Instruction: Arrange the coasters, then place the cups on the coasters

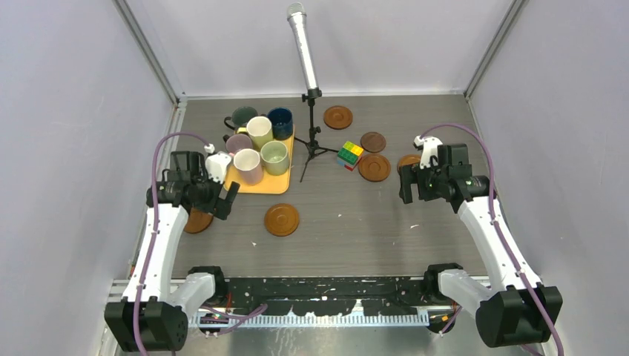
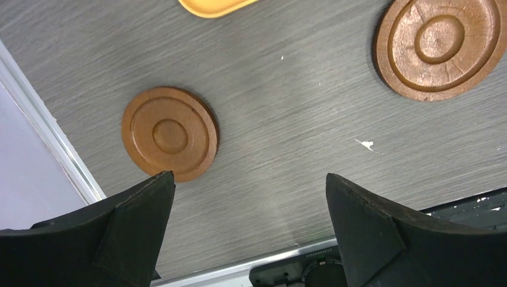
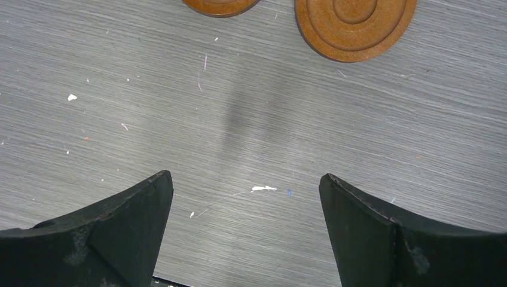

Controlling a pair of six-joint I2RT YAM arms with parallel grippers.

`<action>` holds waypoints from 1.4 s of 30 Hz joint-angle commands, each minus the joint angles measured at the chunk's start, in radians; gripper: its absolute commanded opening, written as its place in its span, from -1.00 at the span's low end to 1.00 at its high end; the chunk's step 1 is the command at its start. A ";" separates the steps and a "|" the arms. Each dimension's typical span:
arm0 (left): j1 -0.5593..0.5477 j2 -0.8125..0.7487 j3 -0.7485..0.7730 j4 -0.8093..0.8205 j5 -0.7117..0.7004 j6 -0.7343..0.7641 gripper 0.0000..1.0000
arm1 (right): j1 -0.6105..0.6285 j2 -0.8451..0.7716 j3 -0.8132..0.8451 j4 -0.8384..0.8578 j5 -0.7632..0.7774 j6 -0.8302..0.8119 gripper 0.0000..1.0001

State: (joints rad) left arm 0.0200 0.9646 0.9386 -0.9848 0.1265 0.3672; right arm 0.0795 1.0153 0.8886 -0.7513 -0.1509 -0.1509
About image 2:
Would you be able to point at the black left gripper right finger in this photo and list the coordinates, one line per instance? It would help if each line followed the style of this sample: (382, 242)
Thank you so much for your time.
(383, 243)

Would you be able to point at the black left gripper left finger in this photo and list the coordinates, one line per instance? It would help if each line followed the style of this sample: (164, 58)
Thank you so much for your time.
(113, 242)

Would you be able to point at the brown coaster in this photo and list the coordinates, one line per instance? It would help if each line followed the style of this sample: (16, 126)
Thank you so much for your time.
(170, 129)
(436, 50)

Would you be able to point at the yellow tray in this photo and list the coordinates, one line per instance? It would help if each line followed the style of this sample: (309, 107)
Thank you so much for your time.
(210, 9)

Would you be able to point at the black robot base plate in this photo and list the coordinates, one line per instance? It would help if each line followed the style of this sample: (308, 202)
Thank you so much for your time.
(323, 266)

